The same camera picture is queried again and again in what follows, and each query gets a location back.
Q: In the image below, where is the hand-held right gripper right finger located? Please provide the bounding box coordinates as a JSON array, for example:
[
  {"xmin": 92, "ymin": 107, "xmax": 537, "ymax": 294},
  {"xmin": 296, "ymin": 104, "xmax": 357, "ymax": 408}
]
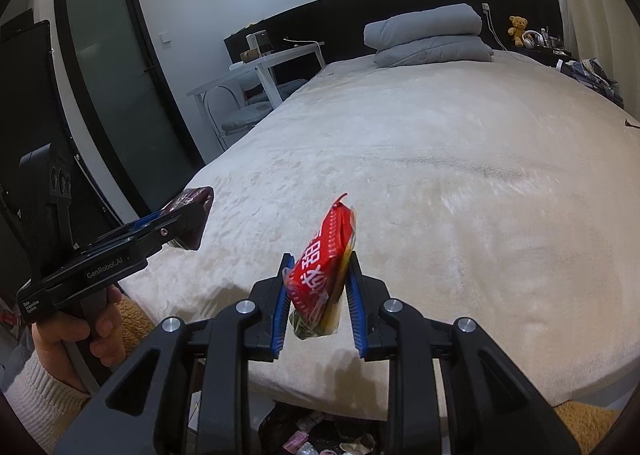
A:
[{"xmin": 345, "ymin": 252, "xmax": 583, "ymax": 455}]

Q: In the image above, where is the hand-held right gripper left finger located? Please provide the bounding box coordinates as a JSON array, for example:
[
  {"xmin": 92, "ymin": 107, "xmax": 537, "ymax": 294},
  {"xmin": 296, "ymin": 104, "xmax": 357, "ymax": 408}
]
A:
[{"xmin": 55, "ymin": 252, "xmax": 296, "ymax": 455}]

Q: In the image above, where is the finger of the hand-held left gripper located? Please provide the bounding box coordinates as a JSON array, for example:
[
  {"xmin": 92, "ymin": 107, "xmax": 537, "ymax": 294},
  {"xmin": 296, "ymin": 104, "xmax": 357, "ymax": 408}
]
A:
[
  {"xmin": 132, "ymin": 200, "xmax": 210, "ymax": 257},
  {"xmin": 95, "ymin": 209, "xmax": 175, "ymax": 247}
]

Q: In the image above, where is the dark brown wrapper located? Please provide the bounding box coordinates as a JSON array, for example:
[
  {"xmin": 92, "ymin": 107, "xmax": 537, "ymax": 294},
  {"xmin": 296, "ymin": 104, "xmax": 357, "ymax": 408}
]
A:
[{"xmin": 162, "ymin": 186, "xmax": 215, "ymax": 251}]

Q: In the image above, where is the red and yellow snack packet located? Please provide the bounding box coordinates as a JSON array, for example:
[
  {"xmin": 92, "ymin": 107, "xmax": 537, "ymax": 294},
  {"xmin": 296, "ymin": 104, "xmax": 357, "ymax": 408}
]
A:
[{"xmin": 286, "ymin": 192, "xmax": 359, "ymax": 341}]

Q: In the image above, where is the black waste bin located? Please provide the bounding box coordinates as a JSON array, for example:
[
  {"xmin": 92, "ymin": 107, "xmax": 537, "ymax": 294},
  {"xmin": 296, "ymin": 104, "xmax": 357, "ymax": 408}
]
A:
[{"xmin": 257, "ymin": 402, "xmax": 389, "ymax": 455}]

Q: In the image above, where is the person's left forearm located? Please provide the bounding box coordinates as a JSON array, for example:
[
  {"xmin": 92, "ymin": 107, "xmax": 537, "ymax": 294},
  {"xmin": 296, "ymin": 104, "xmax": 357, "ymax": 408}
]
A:
[{"xmin": 0, "ymin": 350, "xmax": 92, "ymax": 455}]

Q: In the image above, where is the person's left hand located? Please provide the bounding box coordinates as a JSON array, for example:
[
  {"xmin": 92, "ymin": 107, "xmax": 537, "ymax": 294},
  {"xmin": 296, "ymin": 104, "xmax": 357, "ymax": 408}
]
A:
[{"xmin": 32, "ymin": 285, "xmax": 127, "ymax": 392}]

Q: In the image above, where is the chair with grey cushion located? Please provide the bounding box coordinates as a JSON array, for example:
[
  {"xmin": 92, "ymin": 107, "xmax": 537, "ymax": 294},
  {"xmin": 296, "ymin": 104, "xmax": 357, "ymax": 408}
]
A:
[{"xmin": 205, "ymin": 79, "xmax": 311, "ymax": 137}]

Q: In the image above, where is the dark framed glass door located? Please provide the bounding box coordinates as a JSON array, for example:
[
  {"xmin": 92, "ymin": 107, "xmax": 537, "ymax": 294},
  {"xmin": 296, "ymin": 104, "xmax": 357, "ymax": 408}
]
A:
[{"xmin": 52, "ymin": 0, "xmax": 207, "ymax": 224}]

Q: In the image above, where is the white table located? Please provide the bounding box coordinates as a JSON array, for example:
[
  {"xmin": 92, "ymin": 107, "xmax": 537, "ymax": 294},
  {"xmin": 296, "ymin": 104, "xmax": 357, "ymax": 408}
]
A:
[{"xmin": 186, "ymin": 40, "xmax": 327, "ymax": 137}]

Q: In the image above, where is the white tabletop appliance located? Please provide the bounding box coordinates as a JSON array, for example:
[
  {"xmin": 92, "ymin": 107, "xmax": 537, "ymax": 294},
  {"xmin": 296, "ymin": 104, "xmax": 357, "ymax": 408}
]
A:
[{"xmin": 245, "ymin": 30, "xmax": 274, "ymax": 56}]

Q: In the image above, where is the orange fleece blanket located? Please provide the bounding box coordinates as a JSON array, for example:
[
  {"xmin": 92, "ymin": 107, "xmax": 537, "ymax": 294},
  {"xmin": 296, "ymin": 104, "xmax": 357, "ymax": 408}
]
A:
[{"xmin": 117, "ymin": 297, "xmax": 624, "ymax": 444}]

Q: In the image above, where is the black headboard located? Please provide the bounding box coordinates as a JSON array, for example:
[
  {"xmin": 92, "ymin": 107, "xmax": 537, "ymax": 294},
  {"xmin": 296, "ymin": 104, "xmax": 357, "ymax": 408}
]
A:
[{"xmin": 223, "ymin": 0, "xmax": 561, "ymax": 72}]

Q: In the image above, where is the grey folded quilt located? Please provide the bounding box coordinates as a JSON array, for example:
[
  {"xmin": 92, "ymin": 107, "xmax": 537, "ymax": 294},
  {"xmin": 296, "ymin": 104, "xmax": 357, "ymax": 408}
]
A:
[{"xmin": 363, "ymin": 2, "xmax": 483, "ymax": 50}]

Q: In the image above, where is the black nightstand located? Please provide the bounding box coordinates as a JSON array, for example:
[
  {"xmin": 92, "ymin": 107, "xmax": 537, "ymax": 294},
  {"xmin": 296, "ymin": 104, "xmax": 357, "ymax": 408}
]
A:
[{"xmin": 520, "ymin": 25, "xmax": 577, "ymax": 68}]

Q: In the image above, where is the yellow teddy bear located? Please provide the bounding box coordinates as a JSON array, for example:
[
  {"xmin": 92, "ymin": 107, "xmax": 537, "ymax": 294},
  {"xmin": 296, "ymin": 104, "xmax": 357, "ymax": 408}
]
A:
[{"xmin": 507, "ymin": 15, "xmax": 530, "ymax": 49}]

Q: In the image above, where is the checked cloth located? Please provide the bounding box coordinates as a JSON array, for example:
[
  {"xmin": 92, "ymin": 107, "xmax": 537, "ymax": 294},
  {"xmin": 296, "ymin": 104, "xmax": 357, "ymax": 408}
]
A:
[{"xmin": 570, "ymin": 58, "xmax": 627, "ymax": 109}]

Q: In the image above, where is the white charging cable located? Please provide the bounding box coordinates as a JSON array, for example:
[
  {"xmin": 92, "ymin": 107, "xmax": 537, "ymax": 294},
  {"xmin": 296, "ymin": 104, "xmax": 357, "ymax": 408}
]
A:
[{"xmin": 481, "ymin": 2, "xmax": 509, "ymax": 52}]

